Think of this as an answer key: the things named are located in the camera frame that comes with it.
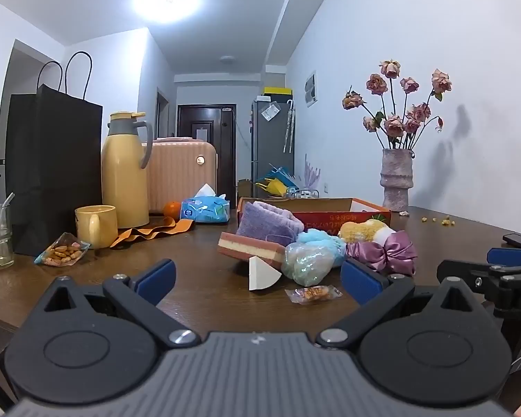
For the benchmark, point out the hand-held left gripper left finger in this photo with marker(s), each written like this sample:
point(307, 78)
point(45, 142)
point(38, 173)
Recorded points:
point(158, 276)

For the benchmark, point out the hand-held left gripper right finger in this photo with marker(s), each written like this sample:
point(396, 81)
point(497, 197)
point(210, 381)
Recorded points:
point(360, 280)

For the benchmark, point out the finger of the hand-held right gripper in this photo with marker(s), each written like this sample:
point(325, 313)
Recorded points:
point(460, 271)
point(512, 256)

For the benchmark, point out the purple satin bow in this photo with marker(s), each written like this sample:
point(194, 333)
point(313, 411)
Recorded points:
point(390, 252)

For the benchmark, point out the yellow and white plush toy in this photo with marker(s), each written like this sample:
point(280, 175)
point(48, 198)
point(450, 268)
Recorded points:
point(360, 230)

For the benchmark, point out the blue plush toy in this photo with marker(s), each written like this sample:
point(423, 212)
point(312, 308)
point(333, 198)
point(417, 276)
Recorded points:
point(325, 239)

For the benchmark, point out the red cardboard box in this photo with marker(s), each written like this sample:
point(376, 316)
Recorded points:
point(343, 217)

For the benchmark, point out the pink striped sponge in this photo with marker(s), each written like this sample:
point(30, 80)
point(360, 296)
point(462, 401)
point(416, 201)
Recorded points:
point(247, 247)

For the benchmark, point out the white wedge sponge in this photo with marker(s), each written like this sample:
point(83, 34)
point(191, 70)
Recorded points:
point(260, 276)

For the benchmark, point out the purple towel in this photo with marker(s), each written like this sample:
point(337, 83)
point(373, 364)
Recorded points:
point(260, 221)

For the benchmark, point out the orange cloth mat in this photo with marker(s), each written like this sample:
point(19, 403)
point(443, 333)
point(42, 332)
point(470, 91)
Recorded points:
point(156, 230)

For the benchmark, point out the small clear snack wrapper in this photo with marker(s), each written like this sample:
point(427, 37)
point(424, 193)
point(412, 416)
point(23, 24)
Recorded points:
point(314, 293)

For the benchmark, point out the scattered yellow flower bits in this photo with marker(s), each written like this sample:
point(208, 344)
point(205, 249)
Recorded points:
point(447, 222)

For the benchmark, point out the orange fruit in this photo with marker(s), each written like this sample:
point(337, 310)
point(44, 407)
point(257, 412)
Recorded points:
point(172, 210)

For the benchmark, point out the yellow mug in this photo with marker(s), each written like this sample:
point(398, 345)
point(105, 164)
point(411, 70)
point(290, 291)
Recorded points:
point(104, 226)

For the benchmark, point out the blue tissue pack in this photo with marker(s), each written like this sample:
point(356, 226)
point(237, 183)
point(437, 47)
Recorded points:
point(204, 210)

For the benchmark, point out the clear bag of crackers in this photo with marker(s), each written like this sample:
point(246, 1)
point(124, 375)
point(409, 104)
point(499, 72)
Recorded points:
point(63, 252)

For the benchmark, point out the pink ribbed suitcase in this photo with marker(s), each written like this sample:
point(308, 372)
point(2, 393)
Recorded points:
point(178, 173)

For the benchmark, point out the rack of small bottles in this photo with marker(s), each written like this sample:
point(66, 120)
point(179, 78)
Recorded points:
point(304, 192)

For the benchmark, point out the pink ceramic vase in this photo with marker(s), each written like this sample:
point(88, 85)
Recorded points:
point(397, 182)

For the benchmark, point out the yellow thermos jug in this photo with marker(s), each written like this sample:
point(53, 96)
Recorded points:
point(123, 173)

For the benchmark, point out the brown carton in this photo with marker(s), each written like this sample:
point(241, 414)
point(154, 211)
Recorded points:
point(244, 187)

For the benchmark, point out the yellow bag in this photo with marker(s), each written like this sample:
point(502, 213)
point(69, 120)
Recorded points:
point(275, 187)

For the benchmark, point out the blue bag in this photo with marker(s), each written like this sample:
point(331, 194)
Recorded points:
point(282, 173)

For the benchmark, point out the dark wooden door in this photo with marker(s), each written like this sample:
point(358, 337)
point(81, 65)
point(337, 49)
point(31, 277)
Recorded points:
point(204, 139)

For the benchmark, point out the black paper bag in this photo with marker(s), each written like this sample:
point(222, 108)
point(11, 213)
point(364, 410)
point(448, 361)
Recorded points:
point(52, 160)

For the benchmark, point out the grey refrigerator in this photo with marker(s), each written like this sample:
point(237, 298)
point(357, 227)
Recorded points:
point(269, 152)

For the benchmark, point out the bunch of dried roses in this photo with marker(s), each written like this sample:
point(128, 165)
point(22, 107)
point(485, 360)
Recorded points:
point(393, 126)

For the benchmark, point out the side room door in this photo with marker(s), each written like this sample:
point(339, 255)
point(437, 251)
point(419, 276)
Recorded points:
point(162, 113)

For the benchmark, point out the clear drinking straw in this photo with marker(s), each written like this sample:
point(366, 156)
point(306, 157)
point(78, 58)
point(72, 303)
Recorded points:
point(4, 213)

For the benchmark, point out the white folded umbrella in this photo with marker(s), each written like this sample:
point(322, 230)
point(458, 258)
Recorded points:
point(290, 126)

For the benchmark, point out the paper note on cabinet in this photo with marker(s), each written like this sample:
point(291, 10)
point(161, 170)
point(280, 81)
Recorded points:
point(270, 112)

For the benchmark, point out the yellow box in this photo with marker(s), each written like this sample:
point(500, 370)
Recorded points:
point(278, 93)

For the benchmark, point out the small ceiling lamp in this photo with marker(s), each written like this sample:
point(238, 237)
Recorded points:
point(227, 59)

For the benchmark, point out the purple flower wall decal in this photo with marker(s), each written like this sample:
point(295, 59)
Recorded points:
point(311, 173)

